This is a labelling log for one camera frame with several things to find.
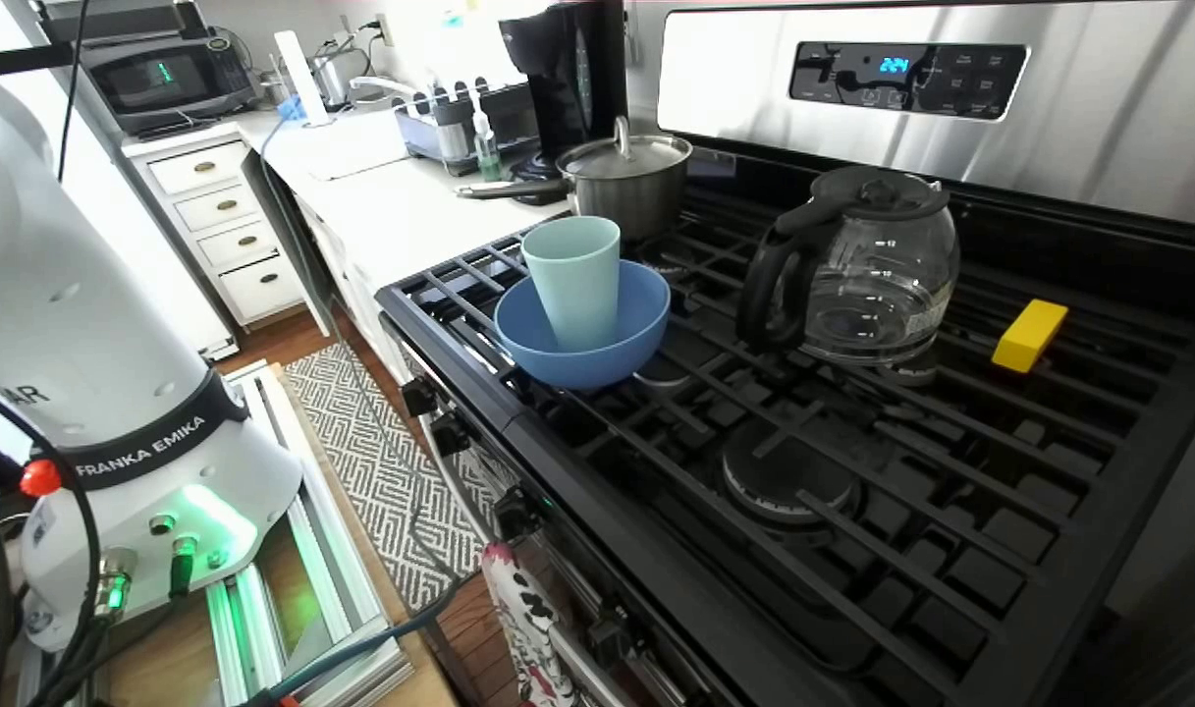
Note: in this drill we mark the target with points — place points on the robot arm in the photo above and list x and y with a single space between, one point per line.
86 324

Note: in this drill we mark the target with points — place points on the stove burner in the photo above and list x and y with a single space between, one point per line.
906 373
788 481
664 371

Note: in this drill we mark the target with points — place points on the stove knob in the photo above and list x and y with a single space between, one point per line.
450 434
612 638
516 514
419 396

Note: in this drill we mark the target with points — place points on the silver pot lid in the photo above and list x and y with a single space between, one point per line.
624 155

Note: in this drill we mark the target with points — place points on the stainless steel gas stove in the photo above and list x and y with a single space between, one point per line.
950 550

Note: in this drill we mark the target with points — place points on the blue plastic bowl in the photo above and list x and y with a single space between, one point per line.
597 365

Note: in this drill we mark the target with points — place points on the light teal plastic cup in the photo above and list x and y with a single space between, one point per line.
577 285

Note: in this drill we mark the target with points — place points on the clear soap bottle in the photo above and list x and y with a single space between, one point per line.
487 152

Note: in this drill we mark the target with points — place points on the patterned grey white rug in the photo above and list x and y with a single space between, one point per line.
381 462

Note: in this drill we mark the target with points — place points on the dish rack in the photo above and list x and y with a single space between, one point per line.
509 118

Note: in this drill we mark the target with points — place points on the floral kitchen towel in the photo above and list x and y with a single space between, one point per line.
523 619

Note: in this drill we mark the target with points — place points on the black coffee maker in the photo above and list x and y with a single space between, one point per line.
577 79

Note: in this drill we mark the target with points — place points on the glass coffee carafe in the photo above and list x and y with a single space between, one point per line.
877 285

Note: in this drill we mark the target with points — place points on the kitchen tap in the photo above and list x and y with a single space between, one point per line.
381 86

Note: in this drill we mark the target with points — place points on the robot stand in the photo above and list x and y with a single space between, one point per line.
332 599

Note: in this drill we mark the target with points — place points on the silver kettle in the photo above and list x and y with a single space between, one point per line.
332 81

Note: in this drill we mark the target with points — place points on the white drawer cabinet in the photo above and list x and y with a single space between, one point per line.
229 245

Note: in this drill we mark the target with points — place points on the white upright board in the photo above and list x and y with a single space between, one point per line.
299 79

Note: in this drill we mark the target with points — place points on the yellow block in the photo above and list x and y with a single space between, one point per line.
1029 336

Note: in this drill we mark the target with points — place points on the black toaster oven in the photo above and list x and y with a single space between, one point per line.
165 83

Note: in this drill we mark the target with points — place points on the wall socket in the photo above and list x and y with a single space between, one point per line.
386 29

